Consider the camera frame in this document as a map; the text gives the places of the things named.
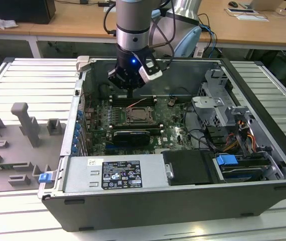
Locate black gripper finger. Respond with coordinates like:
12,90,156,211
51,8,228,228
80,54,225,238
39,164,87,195
108,68,131,99
130,77,147,99

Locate black RAM slot bank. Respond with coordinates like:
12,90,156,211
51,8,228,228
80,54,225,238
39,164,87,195
110,96,158,107
110,123,164,135

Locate CPU socket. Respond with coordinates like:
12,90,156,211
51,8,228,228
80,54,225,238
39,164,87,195
124,105,159,126

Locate grey case latch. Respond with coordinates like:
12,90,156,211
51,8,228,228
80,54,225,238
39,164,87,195
75,55,91,73

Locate black graphics card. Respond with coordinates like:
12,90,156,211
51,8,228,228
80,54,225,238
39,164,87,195
112,130,151,147

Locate green motherboard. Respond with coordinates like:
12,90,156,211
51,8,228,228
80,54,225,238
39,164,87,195
85,96,196,155

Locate blue expansion card clips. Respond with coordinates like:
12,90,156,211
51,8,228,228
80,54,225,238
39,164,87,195
71,110,84,154

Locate long wooden desk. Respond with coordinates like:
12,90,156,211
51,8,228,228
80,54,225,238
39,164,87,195
0,0,209,60

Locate metal drive cage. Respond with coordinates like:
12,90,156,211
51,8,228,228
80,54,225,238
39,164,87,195
191,68,253,129

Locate black plastic air shroud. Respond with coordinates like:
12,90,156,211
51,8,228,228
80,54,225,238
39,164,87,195
162,149,220,187

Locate silver power supply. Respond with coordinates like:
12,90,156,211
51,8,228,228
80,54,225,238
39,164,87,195
62,154,171,193

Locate blue disk carrier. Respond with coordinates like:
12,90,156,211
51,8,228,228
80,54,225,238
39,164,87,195
215,155,272,183

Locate black white flat device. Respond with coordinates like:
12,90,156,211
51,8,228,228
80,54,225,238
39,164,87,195
226,8,257,15

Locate blue case latch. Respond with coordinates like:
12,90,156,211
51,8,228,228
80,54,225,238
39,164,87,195
39,173,52,184

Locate black box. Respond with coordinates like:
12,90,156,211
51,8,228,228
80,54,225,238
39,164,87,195
0,0,57,25

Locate grey parts rack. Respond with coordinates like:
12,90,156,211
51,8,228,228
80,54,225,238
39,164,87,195
0,102,68,194

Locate crumpled white paper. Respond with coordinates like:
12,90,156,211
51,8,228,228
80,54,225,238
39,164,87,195
0,13,19,30

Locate white paper sheet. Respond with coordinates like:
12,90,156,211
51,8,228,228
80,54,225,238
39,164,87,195
235,14,269,23

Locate black open PC case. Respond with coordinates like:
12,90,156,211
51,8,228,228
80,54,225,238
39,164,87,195
37,55,286,233

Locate wooden desk with papers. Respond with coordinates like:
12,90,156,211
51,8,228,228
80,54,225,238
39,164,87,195
197,0,286,52

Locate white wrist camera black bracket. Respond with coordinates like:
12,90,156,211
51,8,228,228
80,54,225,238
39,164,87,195
138,61,164,83

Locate black looped wire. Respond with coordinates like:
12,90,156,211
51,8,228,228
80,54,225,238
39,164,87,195
182,99,217,152

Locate blue cable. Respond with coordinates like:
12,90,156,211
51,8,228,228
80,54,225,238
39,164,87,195
200,15,218,59

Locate orange yellow red wire bundle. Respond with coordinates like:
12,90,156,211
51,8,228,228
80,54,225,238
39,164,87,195
222,120,256,154

